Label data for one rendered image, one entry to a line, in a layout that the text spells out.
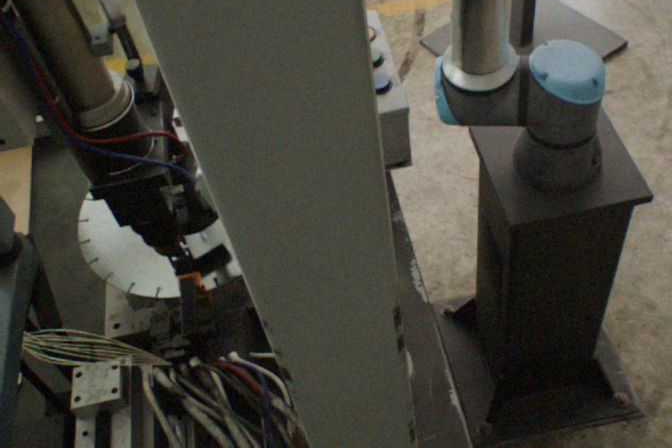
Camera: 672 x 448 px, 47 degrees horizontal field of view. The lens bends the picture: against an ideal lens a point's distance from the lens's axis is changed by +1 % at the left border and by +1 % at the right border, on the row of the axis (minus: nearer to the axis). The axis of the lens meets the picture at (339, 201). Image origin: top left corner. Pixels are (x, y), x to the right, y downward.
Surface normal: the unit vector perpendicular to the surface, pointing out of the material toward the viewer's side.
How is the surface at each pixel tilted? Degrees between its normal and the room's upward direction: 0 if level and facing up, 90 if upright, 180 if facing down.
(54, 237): 0
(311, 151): 90
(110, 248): 0
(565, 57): 7
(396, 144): 90
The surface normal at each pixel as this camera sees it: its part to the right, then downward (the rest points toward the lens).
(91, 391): -0.12, -0.62
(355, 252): 0.17, 0.75
